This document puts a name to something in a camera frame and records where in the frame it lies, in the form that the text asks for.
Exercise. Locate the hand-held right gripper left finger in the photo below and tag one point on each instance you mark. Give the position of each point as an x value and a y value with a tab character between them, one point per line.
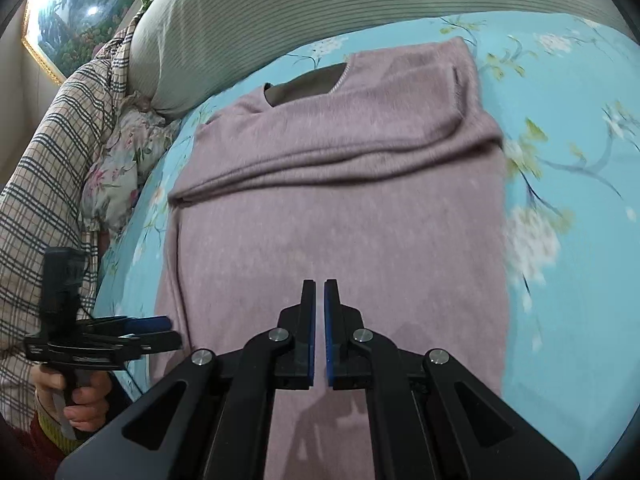
311	335

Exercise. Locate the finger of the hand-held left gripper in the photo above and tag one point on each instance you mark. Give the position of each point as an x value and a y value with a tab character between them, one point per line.
160	341
150	324

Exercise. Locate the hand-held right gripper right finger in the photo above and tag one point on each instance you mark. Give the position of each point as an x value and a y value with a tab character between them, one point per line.
330	335

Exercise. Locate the mauve knit sweater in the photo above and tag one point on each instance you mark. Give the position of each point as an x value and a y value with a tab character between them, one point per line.
325	200

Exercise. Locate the person's left hand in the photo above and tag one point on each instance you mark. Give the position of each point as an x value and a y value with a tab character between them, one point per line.
90	400

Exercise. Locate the plaid blanket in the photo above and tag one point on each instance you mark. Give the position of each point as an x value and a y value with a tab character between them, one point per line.
40	170

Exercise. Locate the floral ruffled pillow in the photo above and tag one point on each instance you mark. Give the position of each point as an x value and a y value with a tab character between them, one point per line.
125	160

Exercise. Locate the red and yellow clothing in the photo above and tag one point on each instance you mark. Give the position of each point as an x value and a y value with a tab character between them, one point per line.
40	435

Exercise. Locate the framed landscape painting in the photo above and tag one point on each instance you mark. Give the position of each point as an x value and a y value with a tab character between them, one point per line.
70	15

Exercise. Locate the blue floral bed sheet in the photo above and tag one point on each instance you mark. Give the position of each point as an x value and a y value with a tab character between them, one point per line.
575	210

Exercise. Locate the grey-green striped pillow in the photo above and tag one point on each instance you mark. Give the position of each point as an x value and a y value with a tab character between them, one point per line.
300	5

